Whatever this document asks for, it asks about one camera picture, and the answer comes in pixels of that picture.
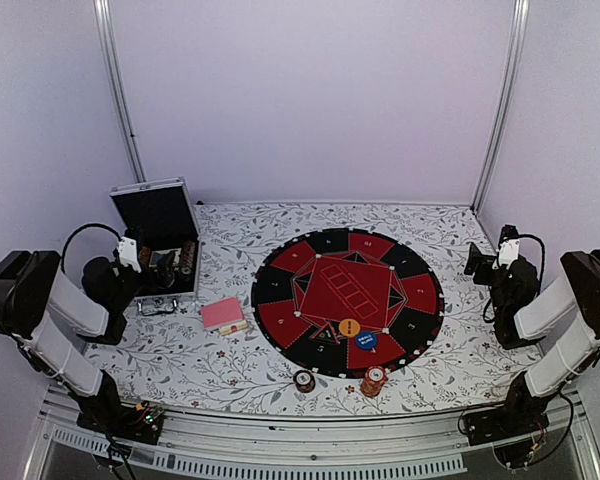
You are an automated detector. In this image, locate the blue small blind button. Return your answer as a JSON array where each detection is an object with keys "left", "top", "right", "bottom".
[{"left": 355, "top": 332, "right": 378, "bottom": 351}]

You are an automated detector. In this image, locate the orange poker chip stack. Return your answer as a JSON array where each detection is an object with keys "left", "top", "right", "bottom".
[{"left": 360, "top": 366, "right": 388, "bottom": 398}]

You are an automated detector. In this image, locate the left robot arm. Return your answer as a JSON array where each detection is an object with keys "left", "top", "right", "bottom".
[{"left": 0, "top": 229, "right": 176, "bottom": 445}]

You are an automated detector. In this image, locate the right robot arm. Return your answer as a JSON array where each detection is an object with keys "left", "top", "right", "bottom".
[{"left": 458, "top": 225, "right": 600, "bottom": 471}]

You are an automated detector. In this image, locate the aluminium poker case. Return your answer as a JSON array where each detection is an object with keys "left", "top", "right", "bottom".
[{"left": 110, "top": 177, "right": 200, "bottom": 300}]

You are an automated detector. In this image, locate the red playing card deck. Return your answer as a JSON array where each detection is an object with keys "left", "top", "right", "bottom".
[{"left": 200, "top": 297, "right": 245, "bottom": 330}]

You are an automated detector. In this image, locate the floral table cloth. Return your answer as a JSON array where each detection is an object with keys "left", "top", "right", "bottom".
[{"left": 85, "top": 204, "right": 541, "bottom": 417}]

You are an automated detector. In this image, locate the round red black poker mat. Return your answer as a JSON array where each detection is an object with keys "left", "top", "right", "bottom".
[{"left": 251, "top": 228, "right": 445, "bottom": 378}]

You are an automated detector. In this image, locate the dark poker chip stack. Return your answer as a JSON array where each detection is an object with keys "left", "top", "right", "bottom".
[{"left": 293, "top": 370, "right": 316, "bottom": 393}]

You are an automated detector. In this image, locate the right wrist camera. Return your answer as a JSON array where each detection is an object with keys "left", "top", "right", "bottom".
[{"left": 496, "top": 238, "right": 520, "bottom": 269}]

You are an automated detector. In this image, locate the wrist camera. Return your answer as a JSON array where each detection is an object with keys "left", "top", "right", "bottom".
[
  {"left": 117, "top": 236, "right": 142, "bottom": 273},
  {"left": 496, "top": 238, "right": 520, "bottom": 269}
]

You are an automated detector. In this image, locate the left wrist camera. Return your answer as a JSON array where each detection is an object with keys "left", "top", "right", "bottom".
[{"left": 117, "top": 236, "right": 142, "bottom": 273}]

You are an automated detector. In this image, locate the front aluminium rail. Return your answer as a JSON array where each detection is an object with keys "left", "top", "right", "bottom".
[{"left": 23, "top": 388, "right": 600, "bottom": 479}]

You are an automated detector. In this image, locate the right aluminium frame post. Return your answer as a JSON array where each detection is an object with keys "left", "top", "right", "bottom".
[{"left": 471, "top": 0, "right": 530, "bottom": 216}]

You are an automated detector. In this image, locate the aluminium frame post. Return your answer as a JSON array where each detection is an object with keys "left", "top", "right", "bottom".
[
  {"left": 471, "top": 0, "right": 530, "bottom": 216},
  {"left": 93, "top": 0, "right": 147, "bottom": 183}
]

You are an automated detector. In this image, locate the left aluminium frame post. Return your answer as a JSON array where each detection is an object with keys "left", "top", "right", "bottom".
[{"left": 93, "top": 0, "right": 147, "bottom": 183}]

